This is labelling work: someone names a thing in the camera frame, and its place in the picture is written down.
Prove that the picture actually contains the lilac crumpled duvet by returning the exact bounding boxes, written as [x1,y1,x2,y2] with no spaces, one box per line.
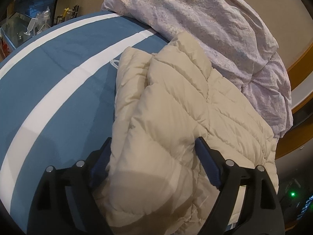
[101,0,293,138]

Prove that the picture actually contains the blue white striped bedsheet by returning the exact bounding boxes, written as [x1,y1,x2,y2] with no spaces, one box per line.
[1,11,167,231]

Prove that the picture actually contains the cluttered side table items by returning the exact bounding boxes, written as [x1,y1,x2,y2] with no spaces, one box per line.
[1,2,80,54]

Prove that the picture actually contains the wooden framed wall mirror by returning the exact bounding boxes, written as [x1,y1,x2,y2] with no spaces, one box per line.
[275,45,312,159]

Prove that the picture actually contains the beige quilted puffer jacket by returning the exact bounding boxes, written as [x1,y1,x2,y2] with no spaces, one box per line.
[94,32,279,234]

